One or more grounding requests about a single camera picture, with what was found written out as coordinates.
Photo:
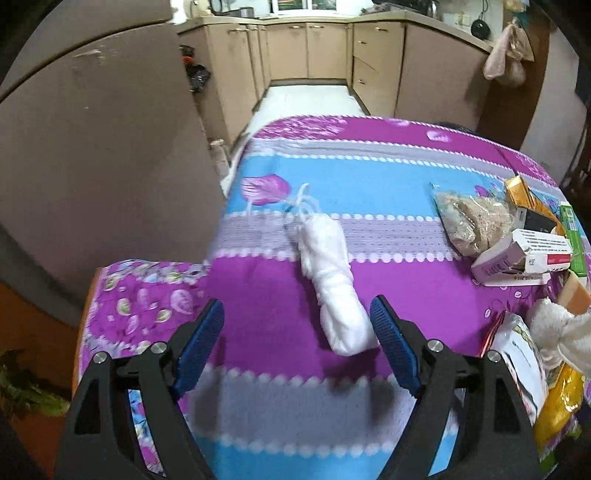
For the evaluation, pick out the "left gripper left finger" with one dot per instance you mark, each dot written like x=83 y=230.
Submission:
x=99 y=439

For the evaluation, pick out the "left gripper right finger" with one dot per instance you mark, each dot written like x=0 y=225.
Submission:
x=495 y=438

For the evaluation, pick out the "white tissue bundle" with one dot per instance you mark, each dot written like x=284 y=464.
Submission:
x=320 y=245

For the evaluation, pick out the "white red cigarette box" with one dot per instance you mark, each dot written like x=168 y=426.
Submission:
x=523 y=258

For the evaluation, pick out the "clear bag of crumbs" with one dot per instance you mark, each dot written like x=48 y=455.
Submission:
x=473 y=224

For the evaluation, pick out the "black cigarette pack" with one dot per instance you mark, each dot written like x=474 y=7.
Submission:
x=529 y=219

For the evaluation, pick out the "green white carton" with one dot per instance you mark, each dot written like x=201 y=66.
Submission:
x=578 y=263

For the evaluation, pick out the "gold foil cigarette carton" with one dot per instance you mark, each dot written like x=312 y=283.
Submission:
x=519 y=194

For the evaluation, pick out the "beige kitchen cabinets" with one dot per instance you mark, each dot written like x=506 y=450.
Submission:
x=399 y=63

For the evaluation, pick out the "white printed plastic bag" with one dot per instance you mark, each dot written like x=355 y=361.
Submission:
x=511 y=338

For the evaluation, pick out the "yellow snack bag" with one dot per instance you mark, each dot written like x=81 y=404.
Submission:
x=563 y=400

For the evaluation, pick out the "white fluffy cloth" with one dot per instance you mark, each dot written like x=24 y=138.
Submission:
x=560 y=336

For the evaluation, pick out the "purple blue floral tablecloth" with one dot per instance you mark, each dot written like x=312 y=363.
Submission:
x=274 y=401

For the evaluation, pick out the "beige refrigerator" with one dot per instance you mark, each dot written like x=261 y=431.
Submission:
x=103 y=157

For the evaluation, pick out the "black bag at cabinet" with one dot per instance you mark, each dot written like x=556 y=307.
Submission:
x=198 y=75

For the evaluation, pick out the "hanging beige cloth bags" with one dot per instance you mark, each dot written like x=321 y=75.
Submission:
x=505 y=62

